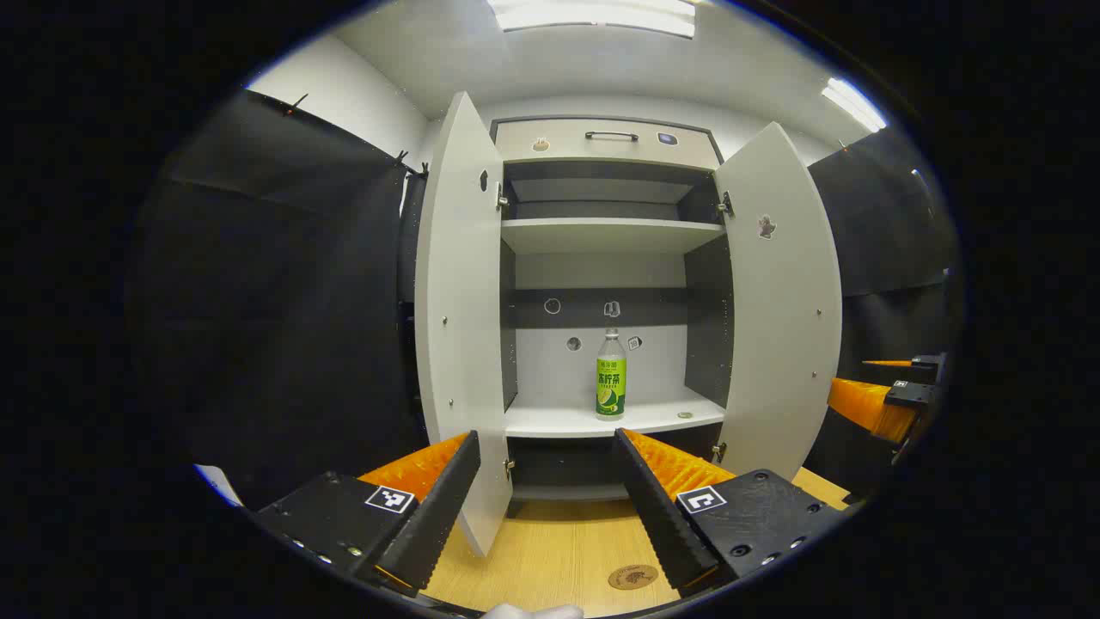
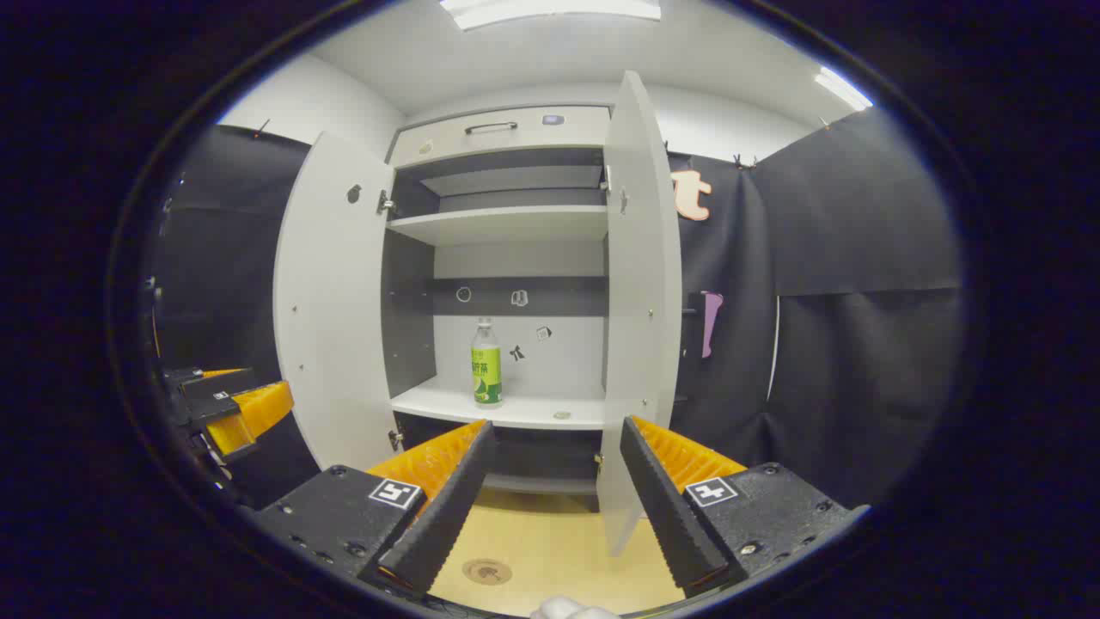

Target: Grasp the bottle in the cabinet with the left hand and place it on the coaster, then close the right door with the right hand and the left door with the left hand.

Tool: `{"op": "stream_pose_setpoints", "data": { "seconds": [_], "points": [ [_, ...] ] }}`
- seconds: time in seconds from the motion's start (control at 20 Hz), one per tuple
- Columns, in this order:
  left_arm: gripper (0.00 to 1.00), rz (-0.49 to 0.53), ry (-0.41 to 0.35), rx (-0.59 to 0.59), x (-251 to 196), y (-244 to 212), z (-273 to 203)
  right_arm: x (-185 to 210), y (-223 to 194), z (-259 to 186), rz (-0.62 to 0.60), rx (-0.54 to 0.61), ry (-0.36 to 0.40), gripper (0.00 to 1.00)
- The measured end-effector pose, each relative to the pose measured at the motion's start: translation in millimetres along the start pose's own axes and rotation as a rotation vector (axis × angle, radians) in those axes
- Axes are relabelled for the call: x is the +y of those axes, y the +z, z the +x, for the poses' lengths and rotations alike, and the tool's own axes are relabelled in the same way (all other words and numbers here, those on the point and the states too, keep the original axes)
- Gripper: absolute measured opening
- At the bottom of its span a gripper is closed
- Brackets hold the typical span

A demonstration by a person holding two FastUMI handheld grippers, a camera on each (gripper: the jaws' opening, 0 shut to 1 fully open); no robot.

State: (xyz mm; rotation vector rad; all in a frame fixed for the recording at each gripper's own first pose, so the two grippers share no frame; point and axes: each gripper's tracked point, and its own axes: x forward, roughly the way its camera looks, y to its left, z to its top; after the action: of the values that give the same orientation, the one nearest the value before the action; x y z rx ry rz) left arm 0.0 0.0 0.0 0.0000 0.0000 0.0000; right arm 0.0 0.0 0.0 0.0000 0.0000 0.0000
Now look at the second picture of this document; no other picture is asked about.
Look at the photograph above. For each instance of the grey cabinet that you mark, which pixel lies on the grey cabinet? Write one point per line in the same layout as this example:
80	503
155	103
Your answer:
507	225

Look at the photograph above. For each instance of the green label bottle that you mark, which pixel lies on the green label bottle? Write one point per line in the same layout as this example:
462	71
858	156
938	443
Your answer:
486	370

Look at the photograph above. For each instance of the large ceiling light panel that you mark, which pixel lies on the large ceiling light panel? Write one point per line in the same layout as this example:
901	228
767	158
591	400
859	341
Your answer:
550	10

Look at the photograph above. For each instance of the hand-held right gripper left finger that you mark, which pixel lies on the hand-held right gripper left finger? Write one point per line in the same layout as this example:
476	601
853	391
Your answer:
447	516

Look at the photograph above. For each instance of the small ceiling light panel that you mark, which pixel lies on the small ceiling light panel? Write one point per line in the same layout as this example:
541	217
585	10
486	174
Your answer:
842	88

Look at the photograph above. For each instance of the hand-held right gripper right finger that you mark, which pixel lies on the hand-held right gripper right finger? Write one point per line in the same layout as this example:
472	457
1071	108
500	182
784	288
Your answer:
666	516

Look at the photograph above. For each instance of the grey cabinet door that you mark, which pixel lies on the grey cabinet door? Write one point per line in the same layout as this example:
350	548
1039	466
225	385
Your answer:
335	301
640	301

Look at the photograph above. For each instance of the grey cabinet drawer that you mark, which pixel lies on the grey cabinet drawer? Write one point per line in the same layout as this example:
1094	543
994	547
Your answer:
447	142

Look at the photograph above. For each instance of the black backdrop cloth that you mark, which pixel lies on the black backdrop cloth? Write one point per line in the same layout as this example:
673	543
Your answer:
859	361

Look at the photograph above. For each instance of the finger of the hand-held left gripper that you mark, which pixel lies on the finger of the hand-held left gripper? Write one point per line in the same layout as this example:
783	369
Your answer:
219	383
253	413

